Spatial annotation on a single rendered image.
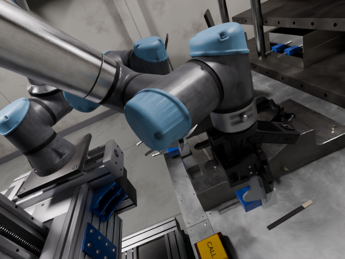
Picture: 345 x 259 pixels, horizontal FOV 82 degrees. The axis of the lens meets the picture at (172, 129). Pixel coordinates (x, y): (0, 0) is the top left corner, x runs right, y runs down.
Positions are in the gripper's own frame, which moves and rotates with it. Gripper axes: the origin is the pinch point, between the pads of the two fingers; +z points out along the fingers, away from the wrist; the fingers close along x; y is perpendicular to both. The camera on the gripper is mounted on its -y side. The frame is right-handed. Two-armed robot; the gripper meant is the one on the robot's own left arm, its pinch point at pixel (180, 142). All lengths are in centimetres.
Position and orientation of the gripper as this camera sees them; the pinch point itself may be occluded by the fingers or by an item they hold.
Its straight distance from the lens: 70.1
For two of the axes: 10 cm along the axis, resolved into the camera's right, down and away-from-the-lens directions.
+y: -9.5, 3.1, -0.8
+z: 1.9, 7.4, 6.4
